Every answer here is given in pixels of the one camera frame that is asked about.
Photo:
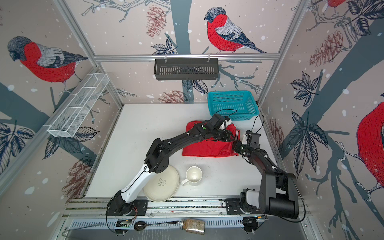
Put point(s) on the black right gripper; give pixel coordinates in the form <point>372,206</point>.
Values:
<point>237,146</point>

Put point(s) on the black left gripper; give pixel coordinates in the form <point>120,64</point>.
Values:
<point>228,136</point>

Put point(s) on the red trousers with striped trim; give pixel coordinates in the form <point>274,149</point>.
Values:
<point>211,149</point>

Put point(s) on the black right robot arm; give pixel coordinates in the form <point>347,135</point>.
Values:
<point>278,194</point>

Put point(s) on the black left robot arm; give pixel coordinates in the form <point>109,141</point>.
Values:
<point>157,157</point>

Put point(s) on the teal plastic basket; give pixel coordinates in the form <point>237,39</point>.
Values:
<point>237,105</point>

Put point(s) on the cream ceramic mug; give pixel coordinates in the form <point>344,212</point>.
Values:
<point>194,176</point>

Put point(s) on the cream round plate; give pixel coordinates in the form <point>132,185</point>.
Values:
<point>162,186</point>

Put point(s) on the glass jar with grains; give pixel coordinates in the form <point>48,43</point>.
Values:
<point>193,226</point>

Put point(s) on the black spoon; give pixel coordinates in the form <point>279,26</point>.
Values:
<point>141,225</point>

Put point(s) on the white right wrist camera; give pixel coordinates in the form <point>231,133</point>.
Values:
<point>253,140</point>

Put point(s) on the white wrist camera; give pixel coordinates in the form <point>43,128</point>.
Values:
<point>253,140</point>
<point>222,121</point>

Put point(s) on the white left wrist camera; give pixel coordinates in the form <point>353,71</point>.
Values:
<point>222,121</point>

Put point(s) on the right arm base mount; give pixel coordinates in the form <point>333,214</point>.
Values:
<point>246,204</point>

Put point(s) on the black hanging wall basket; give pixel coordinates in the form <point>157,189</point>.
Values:
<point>186,69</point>

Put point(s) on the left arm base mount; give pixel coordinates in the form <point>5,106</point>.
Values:
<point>118,207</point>

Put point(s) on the white wire mesh shelf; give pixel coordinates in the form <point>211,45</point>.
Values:
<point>71,118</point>

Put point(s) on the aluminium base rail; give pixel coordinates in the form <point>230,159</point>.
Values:
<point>206,209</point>

